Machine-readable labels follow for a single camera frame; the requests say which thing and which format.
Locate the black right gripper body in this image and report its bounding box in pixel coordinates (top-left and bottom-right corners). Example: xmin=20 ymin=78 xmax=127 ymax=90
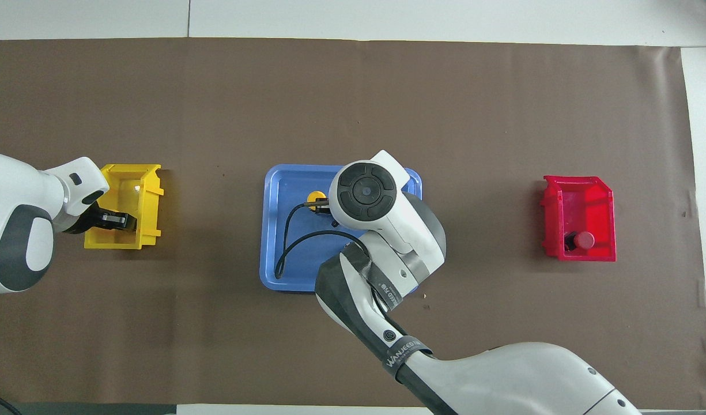
xmin=315 ymin=198 xmax=338 ymax=229

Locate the brown paper mat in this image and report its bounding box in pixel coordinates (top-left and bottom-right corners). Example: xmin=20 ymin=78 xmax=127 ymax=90
xmin=0 ymin=37 xmax=706 ymax=408

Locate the blue plastic tray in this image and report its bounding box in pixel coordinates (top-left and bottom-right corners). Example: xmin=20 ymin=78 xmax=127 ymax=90
xmin=259 ymin=164 xmax=423 ymax=295

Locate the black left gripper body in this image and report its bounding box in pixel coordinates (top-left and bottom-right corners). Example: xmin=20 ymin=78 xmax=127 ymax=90
xmin=61 ymin=201 xmax=107 ymax=235

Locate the red push button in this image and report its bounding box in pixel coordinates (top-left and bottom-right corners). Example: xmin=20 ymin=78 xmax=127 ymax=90
xmin=563 ymin=231 xmax=596 ymax=252

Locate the red plastic bin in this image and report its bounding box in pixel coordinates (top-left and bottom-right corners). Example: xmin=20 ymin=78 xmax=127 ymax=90
xmin=540 ymin=175 xmax=617 ymax=263

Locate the yellow plastic bin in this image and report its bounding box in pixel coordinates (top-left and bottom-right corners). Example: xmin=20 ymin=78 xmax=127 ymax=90
xmin=84 ymin=164 xmax=165 ymax=251

